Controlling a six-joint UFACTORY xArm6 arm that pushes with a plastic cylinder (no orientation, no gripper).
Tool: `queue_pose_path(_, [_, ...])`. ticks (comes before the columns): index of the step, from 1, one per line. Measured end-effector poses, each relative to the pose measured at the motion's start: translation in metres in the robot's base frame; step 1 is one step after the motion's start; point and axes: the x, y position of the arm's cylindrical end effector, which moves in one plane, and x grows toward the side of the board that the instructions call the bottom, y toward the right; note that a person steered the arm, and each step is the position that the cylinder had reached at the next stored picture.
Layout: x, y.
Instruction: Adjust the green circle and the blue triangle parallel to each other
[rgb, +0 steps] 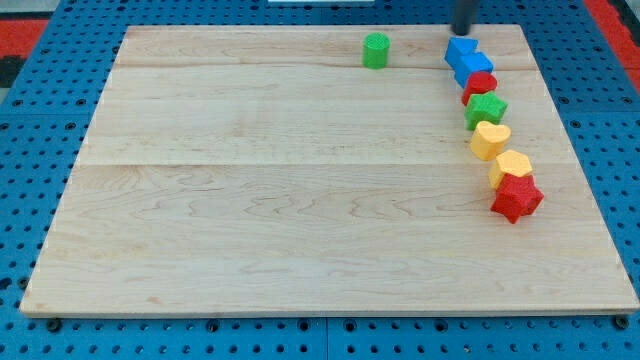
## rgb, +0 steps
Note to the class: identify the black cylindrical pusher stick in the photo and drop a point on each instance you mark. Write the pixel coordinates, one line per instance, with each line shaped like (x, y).
(464, 12)

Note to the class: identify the yellow hexagon block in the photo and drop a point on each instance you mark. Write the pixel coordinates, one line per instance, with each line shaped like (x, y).
(509, 162)

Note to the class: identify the wooden board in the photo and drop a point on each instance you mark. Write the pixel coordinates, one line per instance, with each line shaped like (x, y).
(262, 171)

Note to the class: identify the red cylinder block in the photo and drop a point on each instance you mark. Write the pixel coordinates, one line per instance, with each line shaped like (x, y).
(479, 82)

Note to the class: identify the green cylinder block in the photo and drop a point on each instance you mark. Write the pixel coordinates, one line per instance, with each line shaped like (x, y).
(376, 47)

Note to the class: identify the yellow heart block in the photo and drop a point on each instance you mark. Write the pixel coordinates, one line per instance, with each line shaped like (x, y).
(489, 139)

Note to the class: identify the green star block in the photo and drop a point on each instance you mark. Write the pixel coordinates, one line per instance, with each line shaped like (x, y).
(484, 107)

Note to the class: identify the blue cube block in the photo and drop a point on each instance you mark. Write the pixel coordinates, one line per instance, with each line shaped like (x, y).
(468, 64)

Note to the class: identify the blue triangle block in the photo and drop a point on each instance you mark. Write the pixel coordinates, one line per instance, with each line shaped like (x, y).
(458, 47)

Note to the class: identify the red star block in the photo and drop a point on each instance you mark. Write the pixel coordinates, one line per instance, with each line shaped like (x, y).
(517, 197)

